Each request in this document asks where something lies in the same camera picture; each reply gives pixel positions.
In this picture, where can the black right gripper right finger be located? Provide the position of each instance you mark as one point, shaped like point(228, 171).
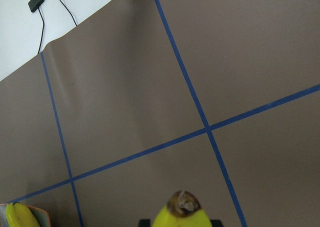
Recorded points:
point(216, 223)

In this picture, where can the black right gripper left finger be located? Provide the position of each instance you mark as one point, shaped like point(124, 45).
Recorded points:
point(144, 223)

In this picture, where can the yellow banana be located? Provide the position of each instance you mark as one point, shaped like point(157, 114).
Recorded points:
point(20, 215)
point(182, 209)

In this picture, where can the grey square plate orange rim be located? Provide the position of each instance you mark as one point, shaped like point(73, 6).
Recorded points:
point(41, 215)

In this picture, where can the small black box on table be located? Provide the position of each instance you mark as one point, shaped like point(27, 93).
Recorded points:
point(35, 4)

